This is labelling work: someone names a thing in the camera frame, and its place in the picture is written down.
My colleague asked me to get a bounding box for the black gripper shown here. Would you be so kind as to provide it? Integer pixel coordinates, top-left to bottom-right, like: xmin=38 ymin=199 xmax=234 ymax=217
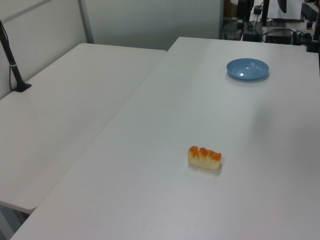
xmin=236 ymin=0 xmax=254 ymax=30

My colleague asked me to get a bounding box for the grey metal partition post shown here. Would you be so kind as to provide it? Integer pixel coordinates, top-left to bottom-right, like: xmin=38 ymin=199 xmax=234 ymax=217
xmin=77 ymin=0 xmax=95 ymax=45

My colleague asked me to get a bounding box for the blue round plate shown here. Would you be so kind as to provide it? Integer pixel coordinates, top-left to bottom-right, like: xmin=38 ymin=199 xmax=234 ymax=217
xmin=226 ymin=57 xmax=270 ymax=81

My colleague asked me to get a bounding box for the white side table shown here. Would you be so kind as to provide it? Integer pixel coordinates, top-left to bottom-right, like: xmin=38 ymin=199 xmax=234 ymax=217
xmin=0 ymin=42 xmax=168 ymax=215

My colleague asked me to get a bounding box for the thin black background pole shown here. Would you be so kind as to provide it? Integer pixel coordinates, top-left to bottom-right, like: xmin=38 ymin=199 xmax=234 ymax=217
xmin=261 ymin=0 xmax=270 ymax=27

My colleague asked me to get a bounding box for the black clamp camera stand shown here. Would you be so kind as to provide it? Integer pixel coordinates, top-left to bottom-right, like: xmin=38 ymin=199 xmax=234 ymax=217
xmin=305 ymin=14 xmax=320 ymax=54

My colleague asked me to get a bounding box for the black camera pole with base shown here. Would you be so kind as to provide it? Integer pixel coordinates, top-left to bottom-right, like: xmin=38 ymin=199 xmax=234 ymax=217
xmin=0 ymin=19 xmax=33 ymax=93

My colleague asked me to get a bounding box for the small black box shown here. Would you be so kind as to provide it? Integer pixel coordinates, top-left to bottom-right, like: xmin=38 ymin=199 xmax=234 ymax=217
xmin=241 ymin=31 xmax=262 ymax=42

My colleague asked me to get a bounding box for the black electronics box with cables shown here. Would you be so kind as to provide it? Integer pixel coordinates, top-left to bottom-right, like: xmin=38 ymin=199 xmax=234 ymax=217
xmin=264 ymin=28 xmax=295 ymax=45

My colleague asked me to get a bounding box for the dark equipment case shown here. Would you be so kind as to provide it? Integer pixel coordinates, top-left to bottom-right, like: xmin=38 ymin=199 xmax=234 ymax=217
xmin=301 ymin=2 xmax=320 ymax=22

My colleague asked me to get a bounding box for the grey metal partition rail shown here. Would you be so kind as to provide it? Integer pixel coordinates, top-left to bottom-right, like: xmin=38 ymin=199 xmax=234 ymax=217
xmin=0 ymin=0 xmax=53 ymax=24

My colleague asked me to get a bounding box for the orange glazed bread loaf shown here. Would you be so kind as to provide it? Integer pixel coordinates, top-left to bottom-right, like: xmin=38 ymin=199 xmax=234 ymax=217
xmin=187 ymin=145 xmax=223 ymax=170

